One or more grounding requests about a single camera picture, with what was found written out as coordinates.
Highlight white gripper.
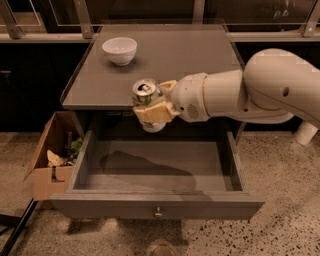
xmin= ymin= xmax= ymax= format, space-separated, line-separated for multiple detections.
xmin=133 ymin=73 xmax=209 ymax=123

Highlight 7up can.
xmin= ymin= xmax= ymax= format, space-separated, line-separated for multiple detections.
xmin=132 ymin=78 xmax=166 ymax=133

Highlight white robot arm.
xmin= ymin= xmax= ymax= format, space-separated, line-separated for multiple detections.
xmin=133 ymin=49 xmax=320 ymax=145

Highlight grey cabinet with top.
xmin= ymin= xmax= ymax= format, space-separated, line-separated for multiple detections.
xmin=61 ymin=24 xmax=241 ymax=136

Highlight open grey top drawer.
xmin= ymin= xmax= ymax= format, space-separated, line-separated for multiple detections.
xmin=50 ymin=131 xmax=265 ymax=220

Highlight round metal drawer knob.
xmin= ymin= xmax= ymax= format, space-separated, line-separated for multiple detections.
xmin=153 ymin=207 xmax=163 ymax=218

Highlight white ceramic bowl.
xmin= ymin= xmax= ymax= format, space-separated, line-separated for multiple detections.
xmin=102 ymin=37 xmax=137 ymax=66

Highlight green item in box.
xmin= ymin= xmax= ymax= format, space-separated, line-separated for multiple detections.
xmin=69 ymin=138 xmax=82 ymax=160

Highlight brown cardboard box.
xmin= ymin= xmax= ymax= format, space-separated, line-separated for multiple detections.
xmin=24 ymin=111 xmax=79 ymax=201

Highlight crumpled tan paper in box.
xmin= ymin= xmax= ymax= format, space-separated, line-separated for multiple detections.
xmin=47 ymin=150 xmax=66 ymax=167

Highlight black floor bar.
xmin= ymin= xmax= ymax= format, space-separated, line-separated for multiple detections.
xmin=0 ymin=199 xmax=38 ymax=256

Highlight metal window frame rail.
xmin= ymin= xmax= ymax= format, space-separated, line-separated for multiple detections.
xmin=0 ymin=0 xmax=320 ymax=42

